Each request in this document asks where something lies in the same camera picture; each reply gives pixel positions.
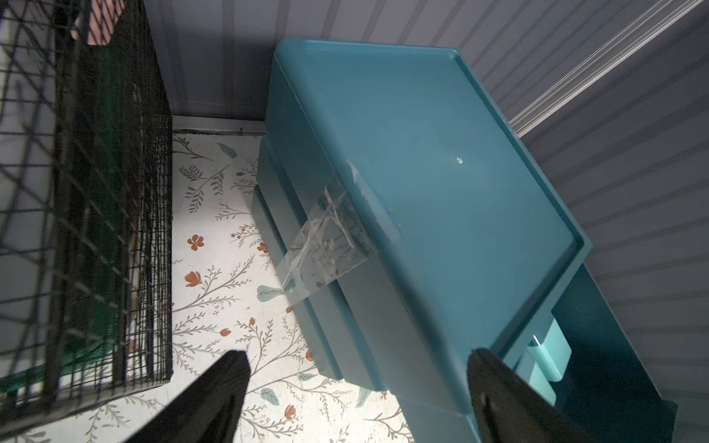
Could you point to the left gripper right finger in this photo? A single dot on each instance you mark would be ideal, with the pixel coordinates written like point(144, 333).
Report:
point(508, 410)

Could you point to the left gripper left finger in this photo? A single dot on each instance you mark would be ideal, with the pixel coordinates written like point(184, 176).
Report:
point(208, 410)

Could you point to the teal drawer cabinet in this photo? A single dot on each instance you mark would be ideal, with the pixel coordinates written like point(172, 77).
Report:
point(409, 226)

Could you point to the floral table mat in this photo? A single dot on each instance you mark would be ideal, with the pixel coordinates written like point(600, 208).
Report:
point(226, 297)

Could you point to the black wire desk organizer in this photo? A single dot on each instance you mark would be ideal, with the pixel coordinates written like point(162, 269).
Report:
point(86, 205)

